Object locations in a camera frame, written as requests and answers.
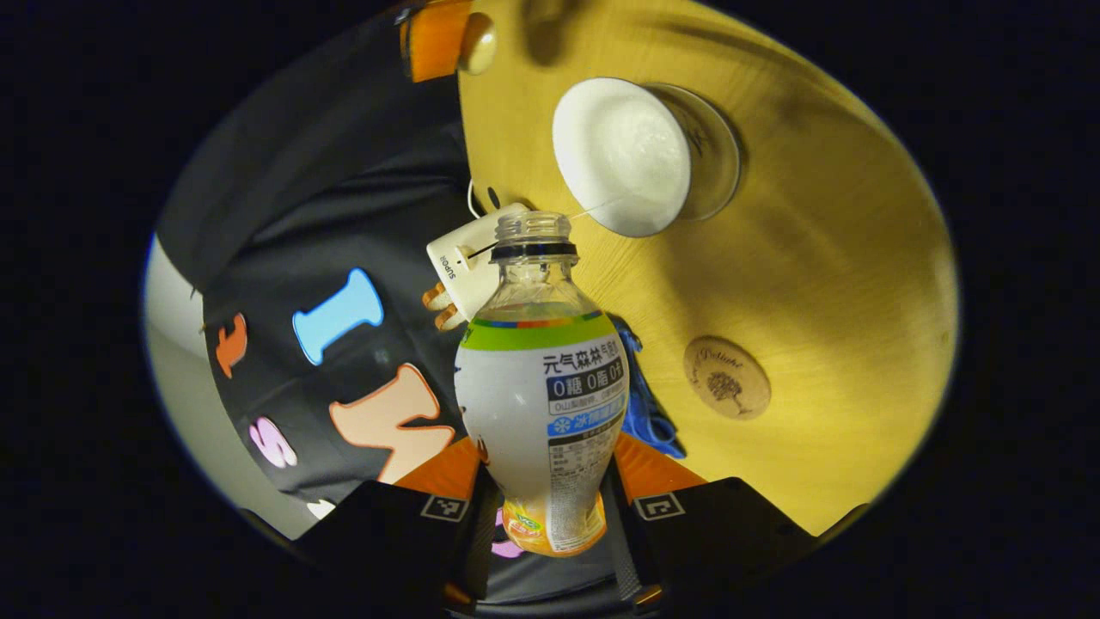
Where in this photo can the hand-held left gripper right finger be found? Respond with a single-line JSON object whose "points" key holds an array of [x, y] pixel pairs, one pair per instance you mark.
{"points": [[722, 533]]}

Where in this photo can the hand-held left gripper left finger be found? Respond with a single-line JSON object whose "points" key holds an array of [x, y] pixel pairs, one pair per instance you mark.
{"points": [[395, 537]]}

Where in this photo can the beige teacup lid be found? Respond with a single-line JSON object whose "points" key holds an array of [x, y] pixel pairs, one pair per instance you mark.
{"points": [[478, 43]]}

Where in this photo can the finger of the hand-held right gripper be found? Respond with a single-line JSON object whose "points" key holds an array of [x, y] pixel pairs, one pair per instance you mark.
{"points": [[434, 43]]}

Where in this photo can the white toaster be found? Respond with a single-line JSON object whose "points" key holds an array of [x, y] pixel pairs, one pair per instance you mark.
{"points": [[468, 266]]}

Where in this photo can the round cork coaster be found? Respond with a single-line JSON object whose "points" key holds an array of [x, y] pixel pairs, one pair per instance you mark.
{"points": [[727, 378]]}

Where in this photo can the bread slice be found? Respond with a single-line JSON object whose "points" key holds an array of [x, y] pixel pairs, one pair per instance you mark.
{"points": [[447, 320], [435, 297]]}

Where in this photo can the blue towel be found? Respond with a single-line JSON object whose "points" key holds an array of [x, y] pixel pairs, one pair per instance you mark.
{"points": [[644, 413]]}

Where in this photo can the white ceramic teacup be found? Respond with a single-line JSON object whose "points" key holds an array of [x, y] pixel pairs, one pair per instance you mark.
{"points": [[619, 155]]}

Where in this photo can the clear plastic water bottle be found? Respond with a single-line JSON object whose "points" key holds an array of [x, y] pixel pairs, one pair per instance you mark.
{"points": [[541, 404]]}

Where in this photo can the black backdrop cloth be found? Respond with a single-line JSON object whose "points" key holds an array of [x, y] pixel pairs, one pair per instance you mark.
{"points": [[344, 198]]}

